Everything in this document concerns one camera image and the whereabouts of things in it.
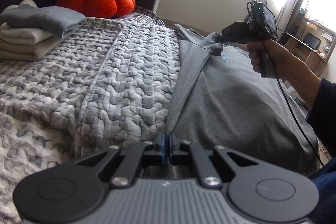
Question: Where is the grey sweatshirt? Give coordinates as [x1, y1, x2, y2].
[165, 25, 319, 174]

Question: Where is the person's right forearm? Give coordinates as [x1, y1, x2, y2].
[276, 47, 321, 109]

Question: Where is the person's right hand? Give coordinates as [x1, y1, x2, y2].
[247, 40, 290, 80]

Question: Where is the black laptop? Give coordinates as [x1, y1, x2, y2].
[303, 32, 321, 50]

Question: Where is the wooden desk with shelves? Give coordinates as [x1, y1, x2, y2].
[279, 9, 335, 76]

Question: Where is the grey white quilted blanket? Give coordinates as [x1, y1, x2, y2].
[1, 10, 180, 223]

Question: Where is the folded beige garment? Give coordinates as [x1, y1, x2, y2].
[1, 36, 64, 62]

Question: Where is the folded grey garment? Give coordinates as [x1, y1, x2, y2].
[1, 4, 87, 38]

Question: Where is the black cable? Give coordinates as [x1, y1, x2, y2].
[260, 40, 325, 167]

